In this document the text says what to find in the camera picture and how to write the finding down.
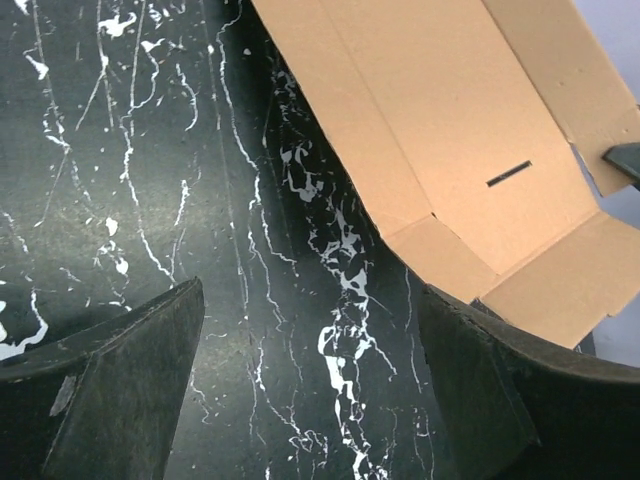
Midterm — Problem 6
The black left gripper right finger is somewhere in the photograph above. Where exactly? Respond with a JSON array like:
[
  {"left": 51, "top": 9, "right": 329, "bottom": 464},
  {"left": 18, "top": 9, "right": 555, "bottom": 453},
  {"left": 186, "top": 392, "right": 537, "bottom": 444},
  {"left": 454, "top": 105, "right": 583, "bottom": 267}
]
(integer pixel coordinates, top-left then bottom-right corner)
[{"left": 418, "top": 285, "right": 639, "bottom": 479}]

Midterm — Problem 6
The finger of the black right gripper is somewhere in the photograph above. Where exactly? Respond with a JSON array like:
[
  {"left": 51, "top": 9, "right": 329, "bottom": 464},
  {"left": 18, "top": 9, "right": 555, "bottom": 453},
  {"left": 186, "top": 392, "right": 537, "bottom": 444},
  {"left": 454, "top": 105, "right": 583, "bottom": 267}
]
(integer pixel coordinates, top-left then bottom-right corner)
[{"left": 602, "top": 142, "right": 640, "bottom": 188}]

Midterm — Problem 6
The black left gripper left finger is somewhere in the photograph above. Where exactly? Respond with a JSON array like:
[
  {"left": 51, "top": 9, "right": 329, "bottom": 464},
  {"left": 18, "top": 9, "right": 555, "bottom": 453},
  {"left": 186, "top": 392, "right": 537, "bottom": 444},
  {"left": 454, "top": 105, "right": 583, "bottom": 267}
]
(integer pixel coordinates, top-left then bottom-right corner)
[{"left": 1, "top": 278, "right": 205, "bottom": 479}]

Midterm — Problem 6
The brown cardboard box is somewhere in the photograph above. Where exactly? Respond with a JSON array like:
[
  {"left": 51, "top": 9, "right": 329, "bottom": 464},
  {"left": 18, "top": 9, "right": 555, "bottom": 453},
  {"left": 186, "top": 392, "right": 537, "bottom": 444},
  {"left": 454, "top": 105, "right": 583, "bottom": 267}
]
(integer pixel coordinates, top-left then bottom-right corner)
[{"left": 254, "top": 0, "right": 639, "bottom": 348}]

